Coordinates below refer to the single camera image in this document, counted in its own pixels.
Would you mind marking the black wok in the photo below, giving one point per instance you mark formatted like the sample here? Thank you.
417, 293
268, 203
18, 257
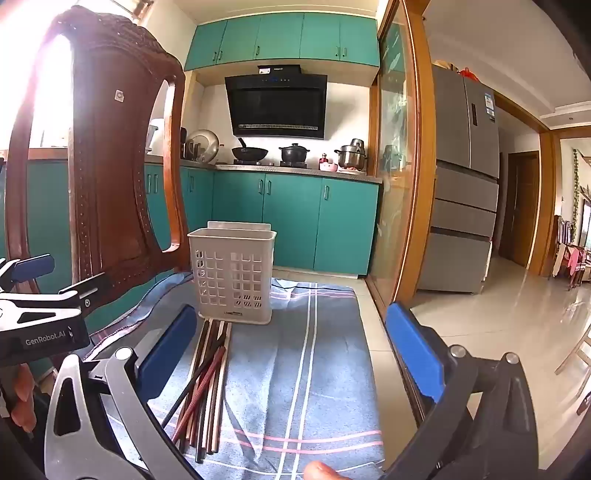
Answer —
249, 152

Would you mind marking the wood framed glass sliding door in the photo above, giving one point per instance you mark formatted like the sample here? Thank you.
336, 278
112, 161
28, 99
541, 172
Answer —
397, 161

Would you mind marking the blue plaid cloth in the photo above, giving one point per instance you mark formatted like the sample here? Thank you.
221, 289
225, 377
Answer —
291, 369

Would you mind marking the brown interior door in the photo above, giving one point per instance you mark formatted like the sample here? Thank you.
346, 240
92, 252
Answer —
521, 207

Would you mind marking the white plastic utensil basket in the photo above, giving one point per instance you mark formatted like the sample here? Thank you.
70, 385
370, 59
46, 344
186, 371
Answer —
217, 251

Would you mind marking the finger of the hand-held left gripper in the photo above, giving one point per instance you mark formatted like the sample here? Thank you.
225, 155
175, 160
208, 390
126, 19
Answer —
87, 290
33, 268

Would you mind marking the black range hood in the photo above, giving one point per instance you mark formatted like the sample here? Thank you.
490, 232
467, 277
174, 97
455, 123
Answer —
277, 106

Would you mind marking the person's right hand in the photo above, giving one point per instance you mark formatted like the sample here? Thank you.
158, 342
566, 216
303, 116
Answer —
322, 471

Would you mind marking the green hanging vine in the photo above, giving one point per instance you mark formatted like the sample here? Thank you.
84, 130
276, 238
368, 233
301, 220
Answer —
576, 184

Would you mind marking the grey refrigerator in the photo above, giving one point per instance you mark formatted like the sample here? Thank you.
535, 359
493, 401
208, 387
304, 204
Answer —
461, 194

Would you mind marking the teal base cabinets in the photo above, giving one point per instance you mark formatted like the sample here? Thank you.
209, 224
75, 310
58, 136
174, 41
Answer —
295, 217

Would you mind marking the person's left hand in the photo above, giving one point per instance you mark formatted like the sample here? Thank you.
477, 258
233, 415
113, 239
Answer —
23, 392

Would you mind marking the wooden dining chair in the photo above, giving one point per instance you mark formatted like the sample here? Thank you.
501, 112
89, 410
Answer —
572, 258

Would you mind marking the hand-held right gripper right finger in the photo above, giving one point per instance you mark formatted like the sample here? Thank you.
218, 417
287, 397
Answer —
412, 350

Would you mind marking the pale wooden chair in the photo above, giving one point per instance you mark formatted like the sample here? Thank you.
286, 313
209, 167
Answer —
577, 355

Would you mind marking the teal wall cabinets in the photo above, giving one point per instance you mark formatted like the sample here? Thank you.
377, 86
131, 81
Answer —
277, 37

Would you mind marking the stainless steel stockpot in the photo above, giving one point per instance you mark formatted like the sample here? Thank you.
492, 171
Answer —
351, 157

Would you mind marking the pink bowl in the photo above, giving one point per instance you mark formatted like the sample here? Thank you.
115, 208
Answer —
328, 167

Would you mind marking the white electric kettle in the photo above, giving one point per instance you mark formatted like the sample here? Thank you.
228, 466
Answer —
157, 136

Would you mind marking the black countertop appliance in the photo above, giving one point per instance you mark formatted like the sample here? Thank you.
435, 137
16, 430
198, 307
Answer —
183, 143

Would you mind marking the carved brown wooden chair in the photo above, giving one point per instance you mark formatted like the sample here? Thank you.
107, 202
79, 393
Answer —
108, 184

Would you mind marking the pile of mixed chopsticks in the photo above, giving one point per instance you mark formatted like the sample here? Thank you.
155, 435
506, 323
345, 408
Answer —
210, 369

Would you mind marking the black lidded pot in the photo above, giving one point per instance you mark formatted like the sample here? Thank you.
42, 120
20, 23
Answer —
292, 153

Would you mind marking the gas stove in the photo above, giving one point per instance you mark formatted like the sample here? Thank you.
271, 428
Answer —
272, 163

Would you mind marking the round metal pot lid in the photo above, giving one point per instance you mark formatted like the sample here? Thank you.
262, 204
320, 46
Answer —
203, 145

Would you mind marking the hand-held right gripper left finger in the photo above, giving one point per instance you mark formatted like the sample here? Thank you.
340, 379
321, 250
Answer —
167, 351

